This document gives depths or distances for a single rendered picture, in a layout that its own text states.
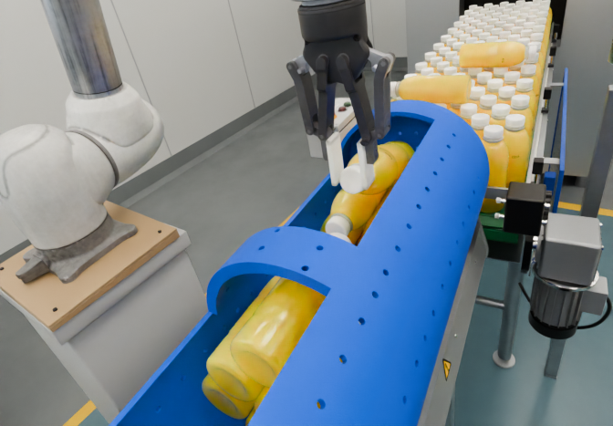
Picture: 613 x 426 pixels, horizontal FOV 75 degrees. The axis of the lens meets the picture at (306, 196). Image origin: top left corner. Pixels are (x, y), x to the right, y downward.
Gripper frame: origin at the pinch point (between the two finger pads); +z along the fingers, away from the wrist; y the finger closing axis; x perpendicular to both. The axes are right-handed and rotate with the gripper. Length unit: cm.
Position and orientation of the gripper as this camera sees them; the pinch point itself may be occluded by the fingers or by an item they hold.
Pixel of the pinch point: (350, 161)
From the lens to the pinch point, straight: 55.0
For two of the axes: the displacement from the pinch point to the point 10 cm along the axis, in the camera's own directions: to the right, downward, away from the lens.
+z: 1.7, 8.4, 5.2
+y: 8.7, 1.3, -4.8
